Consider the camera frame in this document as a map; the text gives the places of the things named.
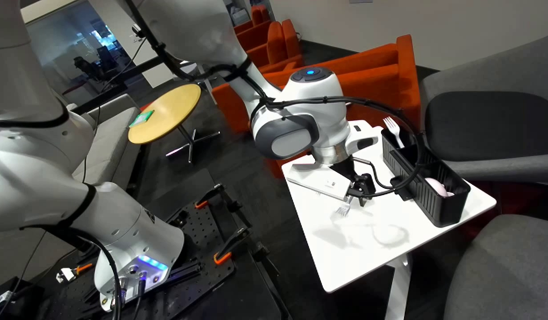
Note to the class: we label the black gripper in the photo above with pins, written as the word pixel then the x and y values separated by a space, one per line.
pixel 348 171

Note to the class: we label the white plastic spoon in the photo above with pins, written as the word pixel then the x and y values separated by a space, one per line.
pixel 316 187

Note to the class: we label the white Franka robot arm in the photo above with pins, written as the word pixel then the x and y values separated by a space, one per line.
pixel 31 178

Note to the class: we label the white side table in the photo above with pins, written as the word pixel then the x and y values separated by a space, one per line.
pixel 369 242

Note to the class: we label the black plastic organizer caddy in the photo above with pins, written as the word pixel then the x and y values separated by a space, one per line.
pixel 432 188

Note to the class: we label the white utensil in caddy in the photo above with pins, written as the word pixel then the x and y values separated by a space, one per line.
pixel 394 128

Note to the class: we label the pink white item in caddy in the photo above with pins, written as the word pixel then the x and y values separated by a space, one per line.
pixel 440 188

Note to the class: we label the orange fabric sofa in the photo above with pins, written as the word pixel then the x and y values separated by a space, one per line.
pixel 369 76

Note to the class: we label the orange black bar clamp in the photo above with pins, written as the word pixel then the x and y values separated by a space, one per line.
pixel 206 201
pixel 225 256

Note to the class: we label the grey highback armchair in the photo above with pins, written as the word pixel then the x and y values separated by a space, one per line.
pixel 494 117

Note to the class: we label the dark grey armchair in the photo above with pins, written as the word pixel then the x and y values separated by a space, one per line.
pixel 512 272

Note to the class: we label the orange lounge chairs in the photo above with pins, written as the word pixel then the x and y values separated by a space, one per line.
pixel 275 41

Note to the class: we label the round wooden table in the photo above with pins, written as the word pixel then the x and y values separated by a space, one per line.
pixel 168 112

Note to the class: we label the green white card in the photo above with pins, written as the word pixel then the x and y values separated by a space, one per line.
pixel 142 117

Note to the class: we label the pale grey lounge chair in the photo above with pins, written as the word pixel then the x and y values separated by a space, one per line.
pixel 108 147

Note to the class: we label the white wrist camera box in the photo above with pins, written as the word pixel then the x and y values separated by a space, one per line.
pixel 366 144

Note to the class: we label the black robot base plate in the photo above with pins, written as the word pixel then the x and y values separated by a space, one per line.
pixel 197 284

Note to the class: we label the black camera boom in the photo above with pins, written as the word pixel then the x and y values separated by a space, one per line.
pixel 120 82

